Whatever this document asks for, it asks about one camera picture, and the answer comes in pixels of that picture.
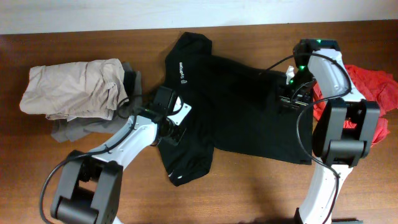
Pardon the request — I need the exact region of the black polo shirt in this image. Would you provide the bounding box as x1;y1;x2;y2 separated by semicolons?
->
159;32;313;186

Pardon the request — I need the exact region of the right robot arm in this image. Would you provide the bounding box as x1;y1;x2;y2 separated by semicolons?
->
279;39;380;223

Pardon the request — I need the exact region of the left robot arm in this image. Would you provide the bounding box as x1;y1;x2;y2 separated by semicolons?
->
50;86;192;224

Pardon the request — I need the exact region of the beige folded garment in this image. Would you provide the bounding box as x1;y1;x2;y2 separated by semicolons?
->
19;58;127;120

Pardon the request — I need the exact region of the red crumpled shirt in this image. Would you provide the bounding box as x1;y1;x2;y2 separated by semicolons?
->
312;64;398;147

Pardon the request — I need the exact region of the grey folded garment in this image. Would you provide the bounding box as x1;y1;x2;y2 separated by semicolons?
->
51;62;142;142

